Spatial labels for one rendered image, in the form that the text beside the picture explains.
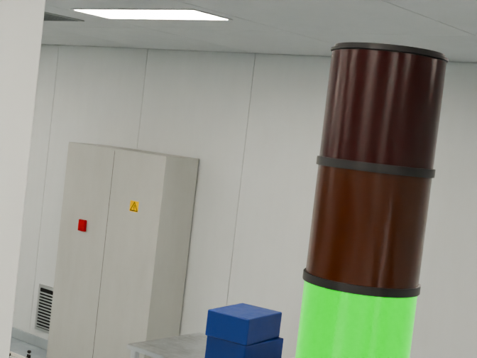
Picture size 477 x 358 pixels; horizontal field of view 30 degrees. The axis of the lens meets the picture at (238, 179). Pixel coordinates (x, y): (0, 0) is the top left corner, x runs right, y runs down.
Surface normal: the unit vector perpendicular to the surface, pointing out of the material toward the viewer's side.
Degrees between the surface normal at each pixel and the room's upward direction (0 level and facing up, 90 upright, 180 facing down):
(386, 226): 90
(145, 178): 90
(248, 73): 90
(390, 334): 90
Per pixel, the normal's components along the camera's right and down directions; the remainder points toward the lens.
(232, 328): -0.53, -0.02
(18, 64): 0.77, 0.12
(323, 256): -0.79, -0.06
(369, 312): 0.03, 0.06
